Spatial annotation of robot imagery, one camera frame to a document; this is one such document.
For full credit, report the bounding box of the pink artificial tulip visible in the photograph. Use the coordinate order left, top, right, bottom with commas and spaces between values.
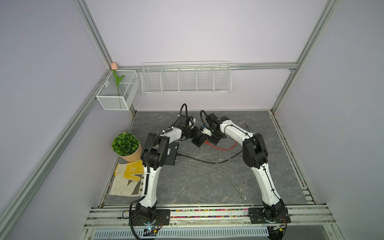
111, 63, 125, 96

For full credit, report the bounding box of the red ethernet cable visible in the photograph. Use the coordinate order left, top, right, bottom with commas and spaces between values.
204, 139, 239, 151

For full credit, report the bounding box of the small ribbed black switch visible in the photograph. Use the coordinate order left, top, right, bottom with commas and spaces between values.
192, 134, 209, 148

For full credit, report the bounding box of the white mesh square basket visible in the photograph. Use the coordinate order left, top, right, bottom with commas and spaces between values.
96, 70, 140, 111

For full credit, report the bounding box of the yellow white work glove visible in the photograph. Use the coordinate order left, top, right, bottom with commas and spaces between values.
109, 160, 144, 197

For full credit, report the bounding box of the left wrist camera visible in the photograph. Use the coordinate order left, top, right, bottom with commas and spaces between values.
187, 116, 196, 128

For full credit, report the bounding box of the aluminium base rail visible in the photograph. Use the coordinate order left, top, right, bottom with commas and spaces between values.
80, 205, 344, 240

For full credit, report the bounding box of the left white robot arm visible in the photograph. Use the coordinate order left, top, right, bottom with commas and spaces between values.
136, 115, 200, 210

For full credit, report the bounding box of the white wire long basket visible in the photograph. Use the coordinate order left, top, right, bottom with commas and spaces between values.
141, 61, 232, 95

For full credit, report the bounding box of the black cable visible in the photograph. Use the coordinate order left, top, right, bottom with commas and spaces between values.
176, 149, 244, 165

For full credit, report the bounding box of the green artificial plant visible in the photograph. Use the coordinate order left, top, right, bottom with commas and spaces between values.
112, 132, 140, 157

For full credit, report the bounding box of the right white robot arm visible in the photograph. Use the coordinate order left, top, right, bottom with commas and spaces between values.
201, 111, 287, 216

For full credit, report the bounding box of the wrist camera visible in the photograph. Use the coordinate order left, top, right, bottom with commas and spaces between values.
200, 126, 212, 137
187, 116, 196, 128

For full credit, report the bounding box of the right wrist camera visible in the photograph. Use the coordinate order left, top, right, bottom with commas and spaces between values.
200, 126, 212, 137

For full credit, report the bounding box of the beige plant pot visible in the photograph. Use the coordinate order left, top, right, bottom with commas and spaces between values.
119, 144, 142, 163

